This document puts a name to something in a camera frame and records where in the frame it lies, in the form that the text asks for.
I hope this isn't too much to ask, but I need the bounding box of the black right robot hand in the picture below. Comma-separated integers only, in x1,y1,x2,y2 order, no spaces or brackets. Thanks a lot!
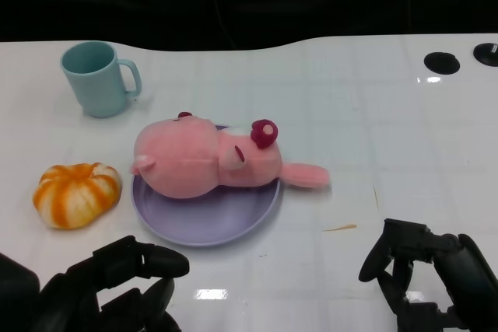
357,218,498,332

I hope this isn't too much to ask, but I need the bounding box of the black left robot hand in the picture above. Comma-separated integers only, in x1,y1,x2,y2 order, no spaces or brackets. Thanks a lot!
34,235,191,332

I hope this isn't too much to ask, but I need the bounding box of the pink plush beaver doll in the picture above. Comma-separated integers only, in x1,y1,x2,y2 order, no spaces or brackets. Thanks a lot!
129,111,331,200

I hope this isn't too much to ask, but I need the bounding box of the purple plastic plate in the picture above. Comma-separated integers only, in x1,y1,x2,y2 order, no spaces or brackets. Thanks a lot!
131,124,284,247

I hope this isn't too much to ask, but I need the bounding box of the orange white plush pumpkin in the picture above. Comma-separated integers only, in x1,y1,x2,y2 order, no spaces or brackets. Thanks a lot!
32,162,123,231

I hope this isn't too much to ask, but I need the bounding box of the light blue plastic mug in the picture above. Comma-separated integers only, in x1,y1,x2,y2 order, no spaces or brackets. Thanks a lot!
60,40,142,119

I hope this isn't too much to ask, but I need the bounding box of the flat black table grommet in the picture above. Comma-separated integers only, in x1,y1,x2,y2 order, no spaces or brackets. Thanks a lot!
423,51,461,75

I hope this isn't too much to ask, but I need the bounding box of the black table grommet with knob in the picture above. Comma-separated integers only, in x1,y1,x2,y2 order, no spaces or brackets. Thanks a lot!
472,42,498,65

